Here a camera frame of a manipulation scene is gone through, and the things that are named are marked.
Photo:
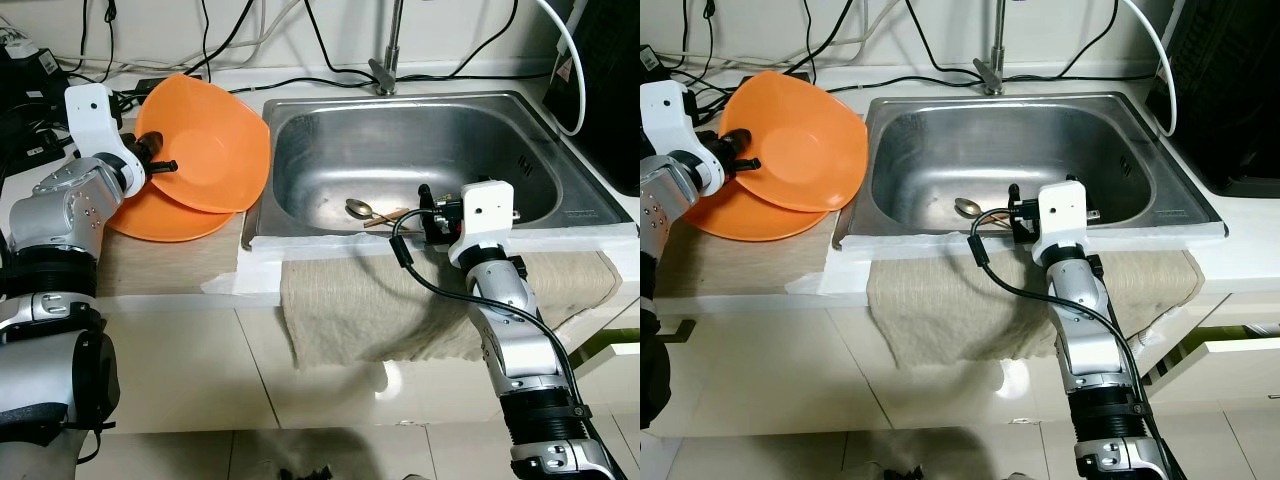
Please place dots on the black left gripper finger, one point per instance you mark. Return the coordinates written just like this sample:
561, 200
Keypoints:
738, 139
149, 140

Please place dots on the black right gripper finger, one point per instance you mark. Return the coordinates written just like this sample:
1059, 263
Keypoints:
1015, 198
426, 198

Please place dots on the wooden chopstick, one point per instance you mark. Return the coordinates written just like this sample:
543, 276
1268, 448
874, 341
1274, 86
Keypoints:
995, 217
390, 218

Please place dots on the orange plastic bowl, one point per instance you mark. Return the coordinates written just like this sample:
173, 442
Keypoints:
210, 140
800, 140

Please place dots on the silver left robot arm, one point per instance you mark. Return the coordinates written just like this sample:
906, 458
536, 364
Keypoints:
60, 210
665, 200

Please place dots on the black kitchen appliance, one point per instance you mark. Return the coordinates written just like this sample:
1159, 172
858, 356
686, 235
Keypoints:
1230, 90
610, 90

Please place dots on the golden metal spoon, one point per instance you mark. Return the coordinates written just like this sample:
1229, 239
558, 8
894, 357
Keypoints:
966, 207
358, 208

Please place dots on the stainless steel sink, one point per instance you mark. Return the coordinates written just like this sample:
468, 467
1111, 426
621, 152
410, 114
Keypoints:
1000, 140
400, 140

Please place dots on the orange plastic plate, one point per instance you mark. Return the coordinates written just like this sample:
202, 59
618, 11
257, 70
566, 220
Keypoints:
170, 225
760, 225

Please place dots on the beige woven placemat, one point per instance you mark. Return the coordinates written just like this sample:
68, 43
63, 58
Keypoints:
160, 265

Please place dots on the beige hanging towel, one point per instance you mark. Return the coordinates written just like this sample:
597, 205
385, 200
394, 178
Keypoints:
350, 310
950, 310

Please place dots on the steel faucet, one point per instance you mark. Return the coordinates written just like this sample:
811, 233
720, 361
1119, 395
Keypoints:
995, 50
388, 50

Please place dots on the white cabinet door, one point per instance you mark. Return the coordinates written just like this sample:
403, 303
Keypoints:
170, 370
760, 370
930, 400
330, 400

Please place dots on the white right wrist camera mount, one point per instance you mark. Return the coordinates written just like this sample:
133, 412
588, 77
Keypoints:
1062, 215
485, 215

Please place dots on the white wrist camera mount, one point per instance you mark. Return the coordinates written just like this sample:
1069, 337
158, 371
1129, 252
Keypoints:
90, 115
485, 215
670, 110
1062, 215

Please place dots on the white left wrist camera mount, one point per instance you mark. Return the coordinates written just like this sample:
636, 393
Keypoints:
670, 110
90, 115

